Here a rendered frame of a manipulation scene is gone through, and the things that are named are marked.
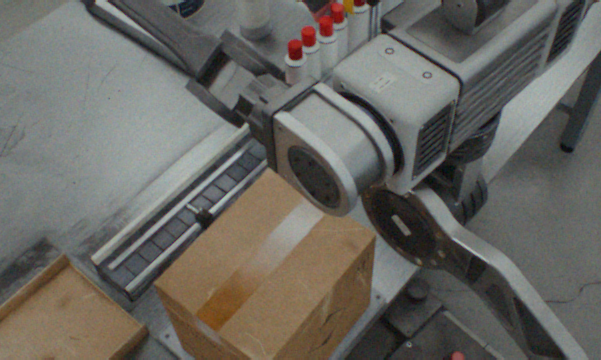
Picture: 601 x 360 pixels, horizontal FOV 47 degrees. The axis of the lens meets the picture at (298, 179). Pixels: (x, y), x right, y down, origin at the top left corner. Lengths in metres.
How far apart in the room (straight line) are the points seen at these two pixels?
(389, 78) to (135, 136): 1.03
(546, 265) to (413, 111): 1.79
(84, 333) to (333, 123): 0.84
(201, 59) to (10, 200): 0.88
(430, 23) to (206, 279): 0.55
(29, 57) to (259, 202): 1.03
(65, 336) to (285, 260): 0.54
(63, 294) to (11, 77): 0.72
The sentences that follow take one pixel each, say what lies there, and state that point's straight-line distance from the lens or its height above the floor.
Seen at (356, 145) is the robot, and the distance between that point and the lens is 0.80.
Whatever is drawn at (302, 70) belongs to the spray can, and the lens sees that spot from 1.57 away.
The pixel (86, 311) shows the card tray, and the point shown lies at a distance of 1.51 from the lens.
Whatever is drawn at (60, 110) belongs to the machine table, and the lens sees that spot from 1.88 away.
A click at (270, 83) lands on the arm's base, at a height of 1.48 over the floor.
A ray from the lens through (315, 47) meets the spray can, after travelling 1.59.
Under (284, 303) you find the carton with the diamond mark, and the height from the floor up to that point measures 1.12.
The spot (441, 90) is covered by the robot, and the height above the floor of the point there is 1.53.
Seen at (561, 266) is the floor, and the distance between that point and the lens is 2.56.
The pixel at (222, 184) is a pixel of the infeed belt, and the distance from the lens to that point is 1.55.
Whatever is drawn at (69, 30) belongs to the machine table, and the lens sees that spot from 2.11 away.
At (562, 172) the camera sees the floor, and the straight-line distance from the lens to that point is 2.80.
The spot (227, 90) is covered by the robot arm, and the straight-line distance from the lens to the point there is 0.92.
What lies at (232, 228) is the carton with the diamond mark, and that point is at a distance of 1.19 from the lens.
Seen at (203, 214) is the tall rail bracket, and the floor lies 0.98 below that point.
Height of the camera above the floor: 2.11
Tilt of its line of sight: 53 degrees down
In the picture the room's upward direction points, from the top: 4 degrees counter-clockwise
